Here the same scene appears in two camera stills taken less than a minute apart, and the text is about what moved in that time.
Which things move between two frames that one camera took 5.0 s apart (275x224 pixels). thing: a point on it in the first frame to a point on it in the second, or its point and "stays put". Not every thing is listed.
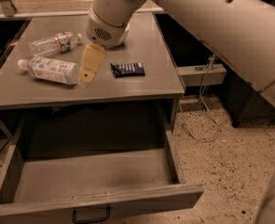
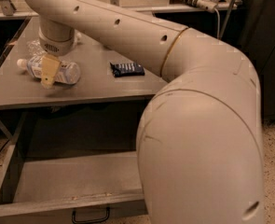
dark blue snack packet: (130, 69) stays put
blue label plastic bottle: (50, 68) stays put
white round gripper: (103, 32) to (57, 48)
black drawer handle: (89, 221) stays put
